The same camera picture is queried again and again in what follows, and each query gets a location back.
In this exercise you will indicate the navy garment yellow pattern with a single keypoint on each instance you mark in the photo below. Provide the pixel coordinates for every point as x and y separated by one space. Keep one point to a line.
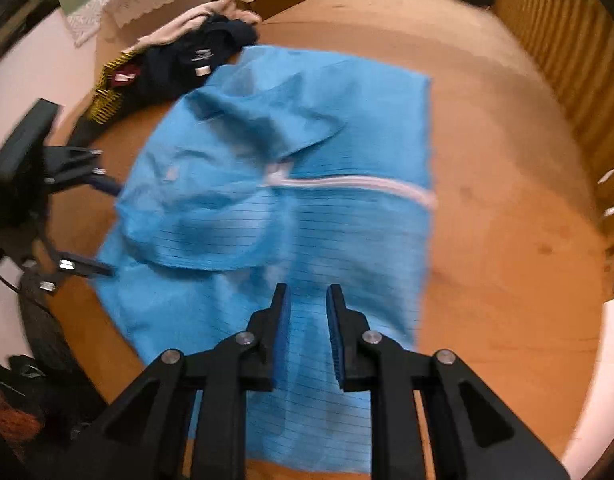
187 55

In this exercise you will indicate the wooden railing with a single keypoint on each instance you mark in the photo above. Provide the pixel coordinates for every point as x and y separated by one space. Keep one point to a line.
562 70

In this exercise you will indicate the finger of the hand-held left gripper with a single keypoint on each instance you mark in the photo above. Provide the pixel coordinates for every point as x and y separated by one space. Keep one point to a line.
72 167
82 269

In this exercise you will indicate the person's left leg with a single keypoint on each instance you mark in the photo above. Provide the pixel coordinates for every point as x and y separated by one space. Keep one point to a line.
42 330

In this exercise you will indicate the orange fuzzy cloth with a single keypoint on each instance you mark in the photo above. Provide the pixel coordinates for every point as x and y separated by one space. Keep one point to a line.
12 415

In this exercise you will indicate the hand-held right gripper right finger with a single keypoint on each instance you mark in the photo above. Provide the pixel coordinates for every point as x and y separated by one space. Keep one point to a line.
337 340

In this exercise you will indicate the person's black jacket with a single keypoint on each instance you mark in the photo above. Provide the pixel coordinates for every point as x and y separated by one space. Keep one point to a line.
17 370

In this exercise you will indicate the blue pinstriped jacket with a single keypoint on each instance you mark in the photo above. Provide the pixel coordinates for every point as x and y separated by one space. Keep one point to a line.
287 160

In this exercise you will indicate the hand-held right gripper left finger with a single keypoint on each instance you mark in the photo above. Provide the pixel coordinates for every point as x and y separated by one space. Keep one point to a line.
283 330

